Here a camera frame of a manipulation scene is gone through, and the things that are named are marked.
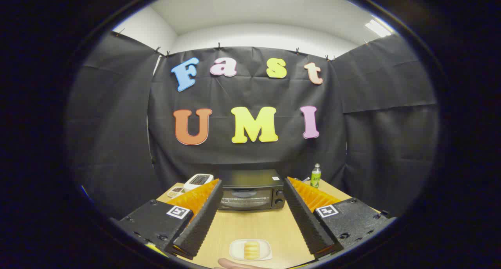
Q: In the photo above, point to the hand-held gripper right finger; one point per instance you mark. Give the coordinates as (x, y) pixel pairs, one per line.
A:
(307, 226)

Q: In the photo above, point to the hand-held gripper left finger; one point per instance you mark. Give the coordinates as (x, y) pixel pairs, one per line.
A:
(199, 226)

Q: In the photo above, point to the yellow bread roll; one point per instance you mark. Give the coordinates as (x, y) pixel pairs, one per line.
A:
(251, 250)

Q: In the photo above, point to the black toaster oven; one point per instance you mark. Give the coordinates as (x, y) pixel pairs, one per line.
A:
(250, 179)

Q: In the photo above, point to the white pop-up toaster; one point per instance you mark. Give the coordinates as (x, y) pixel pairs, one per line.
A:
(197, 181)

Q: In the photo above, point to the small white tray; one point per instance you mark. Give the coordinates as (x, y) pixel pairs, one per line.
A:
(175, 192)

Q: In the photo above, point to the white square plate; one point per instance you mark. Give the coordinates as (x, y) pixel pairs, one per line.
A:
(236, 249)

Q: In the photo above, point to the green drink bottle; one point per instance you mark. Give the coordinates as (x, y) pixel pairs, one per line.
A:
(315, 178)

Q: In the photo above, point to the black backdrop cloth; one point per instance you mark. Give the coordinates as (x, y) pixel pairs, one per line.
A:
(250, 92)

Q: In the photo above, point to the ceiling light panel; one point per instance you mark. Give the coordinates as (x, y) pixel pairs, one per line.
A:
(377, 28)

